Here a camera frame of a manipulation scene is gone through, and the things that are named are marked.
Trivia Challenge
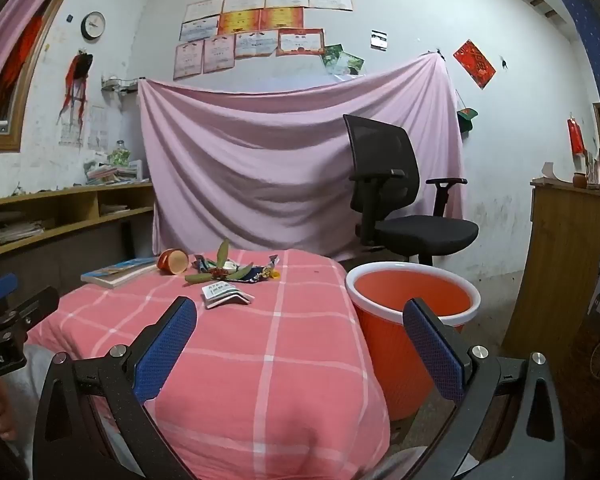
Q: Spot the red wall poster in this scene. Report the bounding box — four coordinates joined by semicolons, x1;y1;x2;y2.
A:
453;39;497;90

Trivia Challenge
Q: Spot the large stack of papers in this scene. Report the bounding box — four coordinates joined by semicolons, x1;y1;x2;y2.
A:
0;219;46;246

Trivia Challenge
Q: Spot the orange plastic bucket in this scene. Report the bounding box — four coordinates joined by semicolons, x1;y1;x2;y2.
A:
345;261;482;421

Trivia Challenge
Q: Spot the wooden shelf desk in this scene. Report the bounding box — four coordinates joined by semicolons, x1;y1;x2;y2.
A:
0;182;156;301

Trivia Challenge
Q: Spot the round wall clock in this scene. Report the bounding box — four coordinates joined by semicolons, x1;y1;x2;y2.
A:
81;11;106;40

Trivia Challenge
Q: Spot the orange paper cup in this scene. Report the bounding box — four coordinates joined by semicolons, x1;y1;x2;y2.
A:
157;248;190;276

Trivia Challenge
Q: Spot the glass jar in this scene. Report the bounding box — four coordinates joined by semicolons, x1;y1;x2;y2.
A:
109;140;131;167

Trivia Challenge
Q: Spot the green hanging cap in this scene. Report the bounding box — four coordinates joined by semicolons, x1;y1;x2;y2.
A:
456;105;479;133

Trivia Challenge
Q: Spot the white wall calendar sheet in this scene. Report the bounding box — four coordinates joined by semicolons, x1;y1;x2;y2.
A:
59;109;84;148
87;105;111;150

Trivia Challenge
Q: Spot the pink curtain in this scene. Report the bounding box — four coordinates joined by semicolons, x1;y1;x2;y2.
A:
0;0;81;106

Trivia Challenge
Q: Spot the pink plaid tablecloth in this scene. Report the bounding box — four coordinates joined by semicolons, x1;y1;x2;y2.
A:
27;249;392;480

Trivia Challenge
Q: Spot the group of wall certificates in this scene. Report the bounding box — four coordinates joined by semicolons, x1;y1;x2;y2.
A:
172;0;354;81

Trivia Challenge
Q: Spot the wire wall rack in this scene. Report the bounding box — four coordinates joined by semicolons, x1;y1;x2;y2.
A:
101;76;140;95

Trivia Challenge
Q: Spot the blue cover book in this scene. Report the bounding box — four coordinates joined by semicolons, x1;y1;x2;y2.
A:
80;257;161;290

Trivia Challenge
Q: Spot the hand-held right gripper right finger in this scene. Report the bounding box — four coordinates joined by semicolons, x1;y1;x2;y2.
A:
402;297;568;480

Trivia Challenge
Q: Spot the pink hanging sheet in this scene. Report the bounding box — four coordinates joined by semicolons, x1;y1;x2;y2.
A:
139;52;467;263

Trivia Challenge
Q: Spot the person's left hand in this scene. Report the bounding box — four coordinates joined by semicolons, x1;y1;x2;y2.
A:
0;377;20;437

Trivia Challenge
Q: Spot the red window cloth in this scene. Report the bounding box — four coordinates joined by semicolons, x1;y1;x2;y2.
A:
0;15;43;121

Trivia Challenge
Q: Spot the stack of books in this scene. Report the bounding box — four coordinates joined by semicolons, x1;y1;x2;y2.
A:
84;160;151;186

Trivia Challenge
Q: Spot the blue snack wrapper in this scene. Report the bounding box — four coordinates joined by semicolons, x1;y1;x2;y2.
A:
219;263;267;286

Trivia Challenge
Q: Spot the blue printed curtain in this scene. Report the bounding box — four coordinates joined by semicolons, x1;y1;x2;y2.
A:
535;0;600;401

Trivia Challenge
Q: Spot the red hanging ornament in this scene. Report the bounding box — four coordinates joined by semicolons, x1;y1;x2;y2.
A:
567;116;586;155

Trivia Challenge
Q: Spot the black office chair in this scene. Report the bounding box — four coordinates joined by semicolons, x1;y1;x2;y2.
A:
343;114;480;267

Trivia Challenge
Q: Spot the white printed sachet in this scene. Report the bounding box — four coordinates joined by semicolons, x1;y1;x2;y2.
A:
201;282;237;309

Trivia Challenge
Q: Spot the red tassel wall ornament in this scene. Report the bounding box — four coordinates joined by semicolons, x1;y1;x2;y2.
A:
56;50;93;123

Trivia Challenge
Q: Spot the wooden window frame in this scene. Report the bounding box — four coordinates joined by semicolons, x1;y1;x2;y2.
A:
0;10;48;153

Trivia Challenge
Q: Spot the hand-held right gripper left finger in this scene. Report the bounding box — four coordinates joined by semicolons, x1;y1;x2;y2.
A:
32;296;198;480

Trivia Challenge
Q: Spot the wooden cabinet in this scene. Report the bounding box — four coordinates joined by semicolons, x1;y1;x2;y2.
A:
500;177;600;361

